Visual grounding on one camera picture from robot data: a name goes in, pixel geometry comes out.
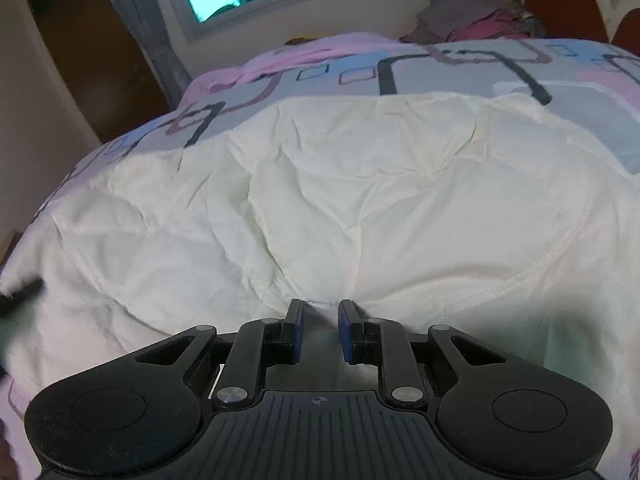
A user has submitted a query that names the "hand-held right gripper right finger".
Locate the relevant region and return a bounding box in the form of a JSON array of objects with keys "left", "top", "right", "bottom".
[{"left": 337, "top": 298, "right": 507, "bottom": 406}]

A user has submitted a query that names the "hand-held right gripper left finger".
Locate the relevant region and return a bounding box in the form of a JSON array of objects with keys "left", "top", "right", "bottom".
[{"left": 134, "top": 298, "right": 304, "bottom": 413}]

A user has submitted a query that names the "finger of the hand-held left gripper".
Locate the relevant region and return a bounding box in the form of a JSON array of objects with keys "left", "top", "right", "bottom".
[{"left": 0, "top": 279, "right": 44, "bottom": 317}]

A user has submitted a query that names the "white puffer jacket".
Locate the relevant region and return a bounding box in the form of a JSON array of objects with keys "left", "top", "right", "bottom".
[{"left": 0, "top": 90, "right": 640, "bottom": 480}]

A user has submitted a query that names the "pile of colourful clothes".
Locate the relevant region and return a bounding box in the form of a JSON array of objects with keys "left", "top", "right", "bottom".
[{"left": 399, "top": 0, "right": 547, "bottom": 44}]

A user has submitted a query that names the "brown wooden door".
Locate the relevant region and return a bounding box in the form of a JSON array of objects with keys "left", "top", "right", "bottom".
[{"left": 25, "top": 0, "right": 174, "bottom": 145}]

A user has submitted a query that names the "bed with patterned sheet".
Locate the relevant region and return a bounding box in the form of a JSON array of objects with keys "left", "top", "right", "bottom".
[{"left": 0, "top": 30, "right": 640, "bottom": 480}]

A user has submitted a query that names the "pink blanket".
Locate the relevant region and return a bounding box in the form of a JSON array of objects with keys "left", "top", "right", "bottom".
[{"left": 175, "top": 31, "right": 432, "bottom": 107}]

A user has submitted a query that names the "grey curtain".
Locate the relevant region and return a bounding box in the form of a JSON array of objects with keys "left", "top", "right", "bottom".
[{"left": 90, "top": 0, "right": 194, "bottom": 102}]

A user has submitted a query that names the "brown and white headboard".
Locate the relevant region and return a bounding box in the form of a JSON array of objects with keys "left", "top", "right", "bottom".
[{"left": 489, "top": 0, "right": 640, "bottom": 57}]

